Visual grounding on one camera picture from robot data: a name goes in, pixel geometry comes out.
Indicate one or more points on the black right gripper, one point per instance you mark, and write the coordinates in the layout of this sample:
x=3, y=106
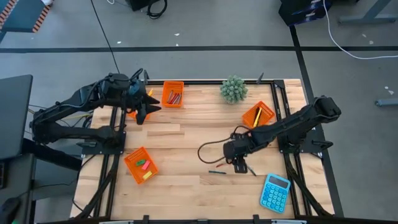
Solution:
x=236, y=149

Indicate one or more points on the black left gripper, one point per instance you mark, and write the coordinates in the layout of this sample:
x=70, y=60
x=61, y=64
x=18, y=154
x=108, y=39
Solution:
x=132, y=91

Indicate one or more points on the brown crayon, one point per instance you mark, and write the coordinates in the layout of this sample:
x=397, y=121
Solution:
x=170, y=96

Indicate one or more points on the pinkish red crayon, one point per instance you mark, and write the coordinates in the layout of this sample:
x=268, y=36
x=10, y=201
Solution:
x=175, y=99

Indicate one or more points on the grey crayon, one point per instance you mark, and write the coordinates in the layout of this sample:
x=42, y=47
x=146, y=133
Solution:
x=178, y=99

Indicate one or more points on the dark teal crayon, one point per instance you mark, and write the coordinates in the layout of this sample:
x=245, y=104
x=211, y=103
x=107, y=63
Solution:
x=217, y=172

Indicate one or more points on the green eraser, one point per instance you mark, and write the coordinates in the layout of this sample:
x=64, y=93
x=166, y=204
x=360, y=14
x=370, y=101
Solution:
x=140, y=162

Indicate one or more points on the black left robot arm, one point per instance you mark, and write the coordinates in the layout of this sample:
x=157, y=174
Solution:
x=62, y=109

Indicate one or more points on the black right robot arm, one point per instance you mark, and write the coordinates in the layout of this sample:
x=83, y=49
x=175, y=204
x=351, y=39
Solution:
x=295, y=124

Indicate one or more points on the dark pen on table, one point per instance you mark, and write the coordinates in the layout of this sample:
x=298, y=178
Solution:
x=252, y=171

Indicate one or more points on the blue calculator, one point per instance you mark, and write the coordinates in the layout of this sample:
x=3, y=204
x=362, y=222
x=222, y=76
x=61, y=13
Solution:
x=275, y=193

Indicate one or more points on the green plant in white pot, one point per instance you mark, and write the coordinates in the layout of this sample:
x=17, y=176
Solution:
x=234, y=89

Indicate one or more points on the dark grey monitor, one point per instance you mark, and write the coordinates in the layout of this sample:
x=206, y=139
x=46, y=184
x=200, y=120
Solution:
x=15, y=115

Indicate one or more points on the person's foot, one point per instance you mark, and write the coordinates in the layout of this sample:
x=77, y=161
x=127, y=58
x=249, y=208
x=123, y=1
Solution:
x=47, y=2

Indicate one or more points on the black desk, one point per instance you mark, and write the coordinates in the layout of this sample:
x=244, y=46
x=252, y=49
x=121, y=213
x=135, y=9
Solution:
x=18, y=180

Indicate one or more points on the black and blue box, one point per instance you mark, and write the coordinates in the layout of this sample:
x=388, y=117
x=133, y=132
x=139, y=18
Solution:
x=303, y=11

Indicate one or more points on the grey mat with striped edge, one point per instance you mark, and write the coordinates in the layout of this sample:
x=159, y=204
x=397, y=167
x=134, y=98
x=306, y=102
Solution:
x=25, y=14

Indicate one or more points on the grey metal bar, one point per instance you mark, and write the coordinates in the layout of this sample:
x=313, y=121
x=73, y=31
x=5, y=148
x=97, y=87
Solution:
x=385, y=102

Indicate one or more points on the black computer mouse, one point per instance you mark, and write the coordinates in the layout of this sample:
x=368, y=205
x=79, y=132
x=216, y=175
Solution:
x=9, y=210

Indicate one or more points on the grey metal table leg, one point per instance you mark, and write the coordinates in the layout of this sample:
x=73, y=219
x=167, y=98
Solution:
x=370, y=17

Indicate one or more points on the black metal table frame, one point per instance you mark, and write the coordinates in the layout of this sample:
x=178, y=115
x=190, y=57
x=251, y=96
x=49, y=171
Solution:
x=199, y=82

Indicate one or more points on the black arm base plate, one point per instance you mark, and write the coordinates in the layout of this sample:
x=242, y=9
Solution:
x=93, y=149
x=314, y=144

